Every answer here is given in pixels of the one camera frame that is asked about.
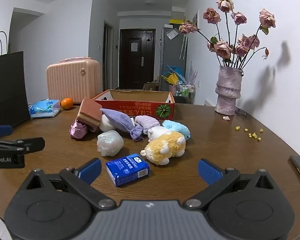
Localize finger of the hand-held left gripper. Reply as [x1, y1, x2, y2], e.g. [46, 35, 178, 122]
[0, 125, 13, 138]
[0, 137, 45, 155]

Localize yellow plush toy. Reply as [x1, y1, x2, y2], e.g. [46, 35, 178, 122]
[140, 131, 187, 165]

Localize purple satin pouch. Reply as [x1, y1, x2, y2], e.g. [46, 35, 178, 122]
[69, 120, 88, 139]

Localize dried pink rose bouquet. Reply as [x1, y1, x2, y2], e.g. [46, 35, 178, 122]
[179, 0, 277, 69]

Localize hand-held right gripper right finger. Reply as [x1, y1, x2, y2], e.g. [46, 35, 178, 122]
[184, 158, 275, 210]

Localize grey refrigerator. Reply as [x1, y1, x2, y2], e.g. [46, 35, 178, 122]
[161, 26, 187, 92]

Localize wall picture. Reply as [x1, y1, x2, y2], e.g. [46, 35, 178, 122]
[191, 10, 199, 29]

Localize side doorway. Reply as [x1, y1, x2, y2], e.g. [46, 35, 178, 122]
[103, 21, 114, 93]

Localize lavender fuzzy headband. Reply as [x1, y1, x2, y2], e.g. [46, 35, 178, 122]
[134, 115, 160, 135]

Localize dark entrance door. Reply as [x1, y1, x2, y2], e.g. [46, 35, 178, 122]
[119, 29, 156, 90]

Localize blue and yellow toys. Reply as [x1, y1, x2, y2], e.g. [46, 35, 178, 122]
[161, 65, 188, 85]

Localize blue pocket tissue packet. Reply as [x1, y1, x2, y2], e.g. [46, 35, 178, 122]
[105, 153, 150, 187]

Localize orange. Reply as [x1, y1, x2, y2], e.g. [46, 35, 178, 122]
[61, 98, 73, 110]

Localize black paper bag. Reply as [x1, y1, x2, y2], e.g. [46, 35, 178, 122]
[0, 31, 32, 128]

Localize white foam wedge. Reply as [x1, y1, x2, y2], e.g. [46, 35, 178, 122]
[99, 114, 117, 132]
[147, 126, 169, 142]

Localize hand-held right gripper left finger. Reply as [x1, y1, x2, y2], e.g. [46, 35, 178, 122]
[25, 158, 117, 210]

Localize purple sachet bag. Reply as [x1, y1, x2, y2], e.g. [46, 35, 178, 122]
[100, 108, 143, 140]

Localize hanging white umbrella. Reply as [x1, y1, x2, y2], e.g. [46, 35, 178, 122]
[180, 34, 188, 60]

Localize scattered yellow crumbs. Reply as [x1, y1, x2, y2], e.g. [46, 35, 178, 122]
[235, 126, 264, 142]

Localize red cardboard box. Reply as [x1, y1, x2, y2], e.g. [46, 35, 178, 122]
[91, 89, 175, 120]

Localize brown sponge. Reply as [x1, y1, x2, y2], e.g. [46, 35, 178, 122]
[76, 97, 103, 132]

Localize pink textured vase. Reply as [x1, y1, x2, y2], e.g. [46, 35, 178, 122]
[215, 66, 244, 116]

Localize light blue fluffy sponge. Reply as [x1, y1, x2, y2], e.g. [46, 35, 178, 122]
[162, 120, 191, 140]

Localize white plastic-wrapped ball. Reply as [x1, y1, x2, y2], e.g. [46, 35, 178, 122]
[97, 131, 124, 157]

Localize blue tissue pack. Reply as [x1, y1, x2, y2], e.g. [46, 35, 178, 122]
[29, 99, 61, 119]

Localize purple feathery decoration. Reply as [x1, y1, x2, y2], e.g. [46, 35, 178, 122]
[187, 61, 198, 83]

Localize pink ribbed suitcase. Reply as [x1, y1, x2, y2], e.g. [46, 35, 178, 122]
[46, 57, 101, 104]

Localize brown cardboard box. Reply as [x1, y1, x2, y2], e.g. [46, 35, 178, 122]
[143, 81, 159, 91]

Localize metal trolley cart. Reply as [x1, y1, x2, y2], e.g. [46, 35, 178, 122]
[176, 81, 195, 104]

